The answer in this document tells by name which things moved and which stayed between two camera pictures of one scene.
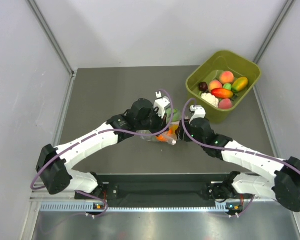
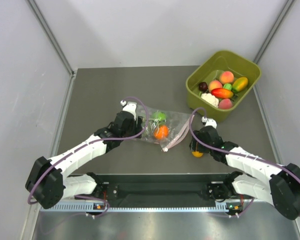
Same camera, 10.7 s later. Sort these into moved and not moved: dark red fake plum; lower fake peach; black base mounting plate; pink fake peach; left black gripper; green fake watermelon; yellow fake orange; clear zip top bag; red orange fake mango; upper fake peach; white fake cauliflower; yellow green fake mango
Moved: yellow fake orange; left black gripper; green fake watermelon; clear zip top bag
Not moved: lower fake peach; black base mounting plate; white fake cauliflower; red orange fake mango; dark red fake plum; pink fake peach; yellow green fake mango; upper fake peach
